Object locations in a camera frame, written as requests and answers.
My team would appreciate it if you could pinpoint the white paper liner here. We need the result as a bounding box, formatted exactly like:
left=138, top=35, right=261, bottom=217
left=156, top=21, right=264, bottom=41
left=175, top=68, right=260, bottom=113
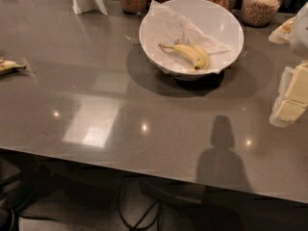
left=141, top=0, right=239, bottom=75

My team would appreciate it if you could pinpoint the yellow banana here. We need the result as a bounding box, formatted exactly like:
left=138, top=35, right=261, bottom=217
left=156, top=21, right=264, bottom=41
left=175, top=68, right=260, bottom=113
left=159, top=40, right=210, bottom=70

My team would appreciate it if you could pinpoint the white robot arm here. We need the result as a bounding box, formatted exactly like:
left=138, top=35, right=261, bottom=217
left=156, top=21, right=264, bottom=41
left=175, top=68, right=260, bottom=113
left=269, top=3, right=308, bottom=127

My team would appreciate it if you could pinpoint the black cable under table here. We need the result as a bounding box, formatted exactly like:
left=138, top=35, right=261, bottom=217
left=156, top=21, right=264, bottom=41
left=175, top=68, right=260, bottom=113
left=116, top=173, right=163, bottom=231

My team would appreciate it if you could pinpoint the glass jar of chickpeas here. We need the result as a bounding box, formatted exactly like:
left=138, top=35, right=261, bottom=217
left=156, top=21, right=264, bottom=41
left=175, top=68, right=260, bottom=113
left=241, top=0, right=282, bottom=27

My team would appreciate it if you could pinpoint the black table leg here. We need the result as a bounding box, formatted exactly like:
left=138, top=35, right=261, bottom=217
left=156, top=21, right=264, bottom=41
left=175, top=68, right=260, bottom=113
left=3, top=161, right=53, bottom=211

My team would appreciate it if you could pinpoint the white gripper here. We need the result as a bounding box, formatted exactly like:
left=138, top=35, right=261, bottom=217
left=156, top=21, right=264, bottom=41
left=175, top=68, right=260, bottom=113
left=269, top=64, right=308, bottom=128

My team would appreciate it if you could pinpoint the banana at left edge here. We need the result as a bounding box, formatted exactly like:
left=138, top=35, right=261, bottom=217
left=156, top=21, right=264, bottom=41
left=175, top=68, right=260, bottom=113
left=0, top=59, right=26, bottom=76

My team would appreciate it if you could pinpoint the white bowl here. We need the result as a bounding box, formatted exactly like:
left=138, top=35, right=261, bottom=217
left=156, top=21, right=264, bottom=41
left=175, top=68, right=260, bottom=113
left=139, top=0, right=245, bottom=82

